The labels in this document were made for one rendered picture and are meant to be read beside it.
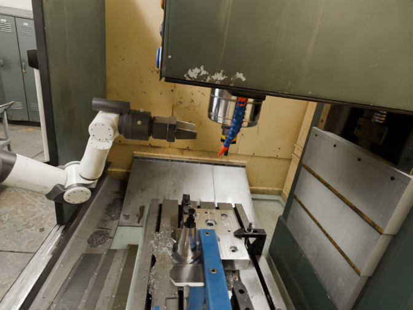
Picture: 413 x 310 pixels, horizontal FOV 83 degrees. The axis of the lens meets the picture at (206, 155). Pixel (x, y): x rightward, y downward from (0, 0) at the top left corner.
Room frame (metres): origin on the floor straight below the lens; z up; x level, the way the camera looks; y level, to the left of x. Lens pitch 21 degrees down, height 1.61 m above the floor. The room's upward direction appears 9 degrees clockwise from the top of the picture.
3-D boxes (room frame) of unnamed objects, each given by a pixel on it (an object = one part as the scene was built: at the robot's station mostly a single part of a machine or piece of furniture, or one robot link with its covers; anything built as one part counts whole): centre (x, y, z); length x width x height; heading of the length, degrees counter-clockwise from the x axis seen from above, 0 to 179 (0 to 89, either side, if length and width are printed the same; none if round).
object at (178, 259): (0.41, 0.01, 1.21); 0.06 x 0.06 x 0.03
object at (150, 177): (1.38, 0.05, 0.75); 0.89 x 0.67 x 0.26; 100
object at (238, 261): (0.77, -0.07, 0.97); 0.29 x 0.23 x 0.05; 10
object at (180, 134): (0.65, 0.07, 1.41); 0.06 x 0.02 x 0.03; 100
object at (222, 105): (0.72, -0.06, 1.51); 0.16 x 0.16 x 0.12
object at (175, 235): (0.46, 0.02, 1.21); 0.07 x 0.05 x 0.01; 100
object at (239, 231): (0.78, -0.22, 0.97); 0.13 x 0.03 x 0.15; 100
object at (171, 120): (0.68, 0.16, 1.41); 0.13 x 0.12 x 0.10; 10
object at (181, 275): (0.35, 0.00, 1.21); 0.07 x 0.05 x 0.01; 100
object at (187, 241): (0.41, 0.01, 1.26); 0.04 x 0.04 x 0.07
